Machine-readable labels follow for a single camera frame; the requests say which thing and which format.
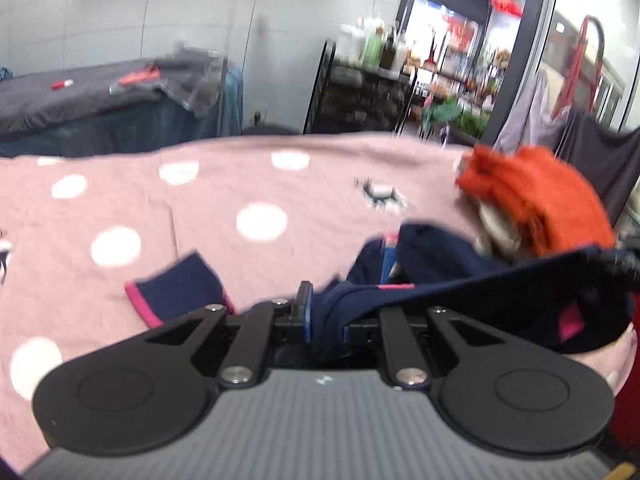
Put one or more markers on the navy cartoon print sweatshirt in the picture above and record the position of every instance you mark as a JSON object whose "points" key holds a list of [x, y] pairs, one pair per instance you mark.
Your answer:
{"points": [[450, 260]]}

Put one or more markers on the black shelf rack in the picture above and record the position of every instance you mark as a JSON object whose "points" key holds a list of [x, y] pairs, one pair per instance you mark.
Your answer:
{"points": [[350, 100]]}

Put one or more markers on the green plants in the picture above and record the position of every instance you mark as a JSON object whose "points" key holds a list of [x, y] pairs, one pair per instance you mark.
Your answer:
{"points": [[450, 112]]}

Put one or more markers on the row of bottles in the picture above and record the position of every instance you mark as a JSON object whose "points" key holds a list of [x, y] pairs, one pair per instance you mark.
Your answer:
{"points": [[375, 45]]}

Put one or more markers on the red hanging cloth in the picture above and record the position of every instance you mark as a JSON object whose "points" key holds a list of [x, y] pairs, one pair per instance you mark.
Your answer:
{"points": [[575, 70]]}

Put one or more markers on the orange knit sweater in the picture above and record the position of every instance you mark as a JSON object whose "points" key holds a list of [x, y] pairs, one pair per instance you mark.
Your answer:
{"points": [[540, 190]]}

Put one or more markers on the small red cloth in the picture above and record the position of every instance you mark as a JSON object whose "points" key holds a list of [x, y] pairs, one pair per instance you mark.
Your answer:
{"points": [[137, 76]]}

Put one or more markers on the pink polka dot blanket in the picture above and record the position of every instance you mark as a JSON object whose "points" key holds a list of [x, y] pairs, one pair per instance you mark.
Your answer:
{"points": [[200, 240]]}

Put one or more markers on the small red and white item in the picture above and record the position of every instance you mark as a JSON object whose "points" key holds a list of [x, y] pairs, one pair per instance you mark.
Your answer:
{"points": [[62, 84]]}

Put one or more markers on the dark grey hanging cloth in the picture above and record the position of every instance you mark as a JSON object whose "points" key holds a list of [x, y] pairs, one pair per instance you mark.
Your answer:
{"points": [[600, 155]]}

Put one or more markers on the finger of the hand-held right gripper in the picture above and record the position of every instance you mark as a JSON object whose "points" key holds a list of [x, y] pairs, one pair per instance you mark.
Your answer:
{"points": [[620, 262]]}

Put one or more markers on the dark grey massage bed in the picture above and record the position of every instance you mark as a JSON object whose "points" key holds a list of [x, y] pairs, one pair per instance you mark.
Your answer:
{"points": [[60, 110]]}

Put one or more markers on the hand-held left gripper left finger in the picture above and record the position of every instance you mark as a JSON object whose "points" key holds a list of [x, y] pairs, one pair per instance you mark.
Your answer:
{"points": [[305, 312]]}

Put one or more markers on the red hanging decoration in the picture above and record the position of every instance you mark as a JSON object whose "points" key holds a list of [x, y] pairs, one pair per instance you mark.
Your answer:
{"points": [[506, 4]]}

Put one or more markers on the beige cloth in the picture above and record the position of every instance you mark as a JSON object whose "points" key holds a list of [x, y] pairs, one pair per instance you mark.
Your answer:
{"points": [[495, 230]]}

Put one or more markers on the light grey hanging garment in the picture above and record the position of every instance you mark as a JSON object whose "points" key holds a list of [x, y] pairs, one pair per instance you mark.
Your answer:
{"points": [[525, 115]]}

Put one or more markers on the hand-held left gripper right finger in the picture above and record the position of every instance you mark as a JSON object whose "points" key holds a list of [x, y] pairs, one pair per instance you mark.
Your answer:
{"points": [[395, 340]]}

